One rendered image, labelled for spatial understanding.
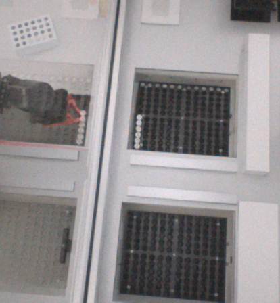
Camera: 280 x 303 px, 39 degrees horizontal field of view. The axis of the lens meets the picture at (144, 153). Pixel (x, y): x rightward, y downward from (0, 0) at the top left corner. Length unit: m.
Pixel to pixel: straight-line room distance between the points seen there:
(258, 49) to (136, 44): 0.28
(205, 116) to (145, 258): 0.36
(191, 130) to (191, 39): 0.22
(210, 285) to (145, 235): 0.18
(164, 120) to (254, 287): 0.41
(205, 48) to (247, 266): 0.50
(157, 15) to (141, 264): 0.58
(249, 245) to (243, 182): 0.13
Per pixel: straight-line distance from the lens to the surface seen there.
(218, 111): 0.99
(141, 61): 0.94
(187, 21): 1.00
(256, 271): 0.85
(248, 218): 0.85
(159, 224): 0.88
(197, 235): 0.88
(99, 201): 0.80
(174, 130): 0.93
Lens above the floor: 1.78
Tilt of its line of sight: 75 degrees down
